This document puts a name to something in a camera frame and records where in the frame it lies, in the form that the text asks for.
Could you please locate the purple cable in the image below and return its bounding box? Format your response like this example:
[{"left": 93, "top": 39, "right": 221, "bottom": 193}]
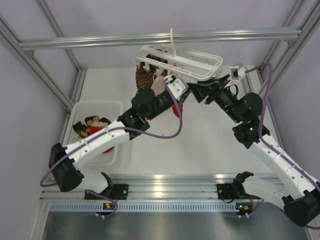
[
  {"left": 40, "top": 79, "right": 183, "bottom": 188},
  {"left": 244, "top": 62, "right": 320, "bottom": 230}
]

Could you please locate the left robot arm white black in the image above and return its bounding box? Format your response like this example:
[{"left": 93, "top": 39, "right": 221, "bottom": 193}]
[{"left": 48, "top": 88, "right": 190, "bottom": 199}]

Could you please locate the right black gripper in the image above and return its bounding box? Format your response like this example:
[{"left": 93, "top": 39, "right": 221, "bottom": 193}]
[{"left": 187, "top": 74, "right": 244, "bottom": 124}]

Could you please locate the white plastic basket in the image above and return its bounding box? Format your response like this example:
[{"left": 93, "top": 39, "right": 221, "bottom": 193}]
[{"left": 66, "top": 100, "right": 124, "bottom": 167}]

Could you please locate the brown striped sock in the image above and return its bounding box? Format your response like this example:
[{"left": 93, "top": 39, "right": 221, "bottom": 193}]
[{"left": 135, "top": 54, "right": 168, "bottom": 90}]

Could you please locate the perforated grey cable duct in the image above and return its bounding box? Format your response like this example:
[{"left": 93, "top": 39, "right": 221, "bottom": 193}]
[{"left": 49, "top": 202, "right": 252, "bottom": 213}]

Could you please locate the aluminium top crossbar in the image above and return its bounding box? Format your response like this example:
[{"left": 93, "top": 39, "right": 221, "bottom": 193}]
[{"left": 19, "top": 26, "right": 303, "bottom": 51}]

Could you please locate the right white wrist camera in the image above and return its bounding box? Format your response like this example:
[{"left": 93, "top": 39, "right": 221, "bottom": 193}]
[{"left": 230, "top": 63, "right": 247, "bottom": 81}]

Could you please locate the red beige animal sock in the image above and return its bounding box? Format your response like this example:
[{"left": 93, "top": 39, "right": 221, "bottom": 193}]
[
  {"left": 172, "top": 104, "right": 183, "bottom": 118},
  {"left": 88, "top": 125, "right": 114, "bottom": 154}
]

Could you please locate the white plastic clip hanger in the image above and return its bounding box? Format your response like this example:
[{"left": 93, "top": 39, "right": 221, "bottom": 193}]
[{"left": 135, "top": 28, "right": 224, "bottom": 82}]

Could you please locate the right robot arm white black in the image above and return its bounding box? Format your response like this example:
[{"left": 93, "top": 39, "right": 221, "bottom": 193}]
[{"left": 188, "top": 75, "right": 320, "bottom": 227}]

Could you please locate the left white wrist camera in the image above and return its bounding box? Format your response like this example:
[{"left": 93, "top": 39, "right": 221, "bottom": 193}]
[{"left": 164, "top": 75, "right": 188, "bottom": 96}]

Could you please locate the pink beige sock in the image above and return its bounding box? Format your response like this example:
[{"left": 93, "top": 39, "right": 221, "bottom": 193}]
[{"left": 151, "top": 75, "right": 166, "bottom": 96}]

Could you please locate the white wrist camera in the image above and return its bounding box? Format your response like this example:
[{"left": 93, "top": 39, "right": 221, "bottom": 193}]
[
  {"left": 164, "top": 75, "right": 188, "bottom": 96},
  {"left": 230, "top": 63, "right": 247, "bottom": 81}
]

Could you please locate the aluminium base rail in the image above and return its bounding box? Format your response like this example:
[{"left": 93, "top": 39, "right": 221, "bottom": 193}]
[{"left": 39, "top": 174, "right": 313, "bottom": 201}]

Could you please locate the brown argyle sock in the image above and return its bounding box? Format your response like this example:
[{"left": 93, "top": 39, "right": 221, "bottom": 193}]
[
  {"left": 84, "top": 115, "right": 111, "bottom": 127},
  {"left": 72, "top": 121, "right": 91, "bottom": 139}
]

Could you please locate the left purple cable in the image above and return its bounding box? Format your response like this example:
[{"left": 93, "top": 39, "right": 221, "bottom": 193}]
[{"left": 40, "top": 79, "right": 183, "bottom": 188}]

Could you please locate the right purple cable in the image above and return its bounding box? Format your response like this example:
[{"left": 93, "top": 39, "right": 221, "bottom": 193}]
[{"left": 244, "top": 62, "right": 320, "bottom": 230}]

